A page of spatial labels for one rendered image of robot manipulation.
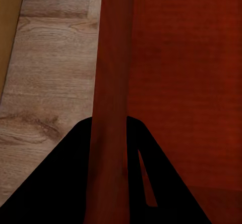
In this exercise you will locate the storage box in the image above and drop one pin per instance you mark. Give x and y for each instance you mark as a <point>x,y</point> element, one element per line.
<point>175,65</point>

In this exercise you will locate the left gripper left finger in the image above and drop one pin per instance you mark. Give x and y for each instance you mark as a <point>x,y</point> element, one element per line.
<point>55,192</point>

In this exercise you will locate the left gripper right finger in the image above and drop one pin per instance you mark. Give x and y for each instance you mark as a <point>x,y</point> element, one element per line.
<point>176,204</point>

